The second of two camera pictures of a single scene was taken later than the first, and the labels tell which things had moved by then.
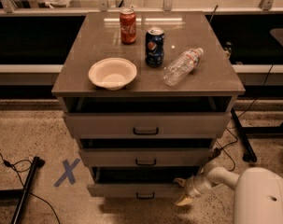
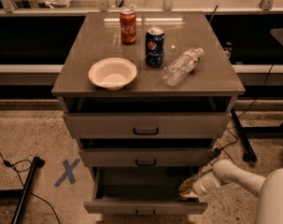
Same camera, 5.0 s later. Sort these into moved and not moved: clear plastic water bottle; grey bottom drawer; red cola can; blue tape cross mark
Moved: grey bottom drawer
Not moved: red cola can; clear plastic water bottle; blue tape cross mark
